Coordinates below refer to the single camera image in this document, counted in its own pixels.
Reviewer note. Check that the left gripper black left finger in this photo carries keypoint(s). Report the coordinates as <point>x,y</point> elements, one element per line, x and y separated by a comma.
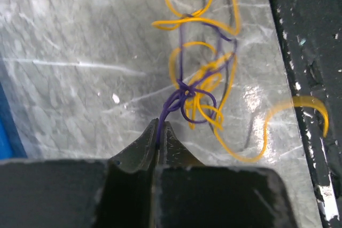
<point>131,178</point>

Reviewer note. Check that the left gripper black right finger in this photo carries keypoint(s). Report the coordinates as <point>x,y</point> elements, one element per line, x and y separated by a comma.
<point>177,194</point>

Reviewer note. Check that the blue three-compartment bin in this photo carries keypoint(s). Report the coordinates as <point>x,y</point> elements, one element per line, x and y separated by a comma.
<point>11,145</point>

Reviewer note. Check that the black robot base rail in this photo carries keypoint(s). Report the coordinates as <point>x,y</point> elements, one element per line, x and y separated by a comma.
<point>309,34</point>

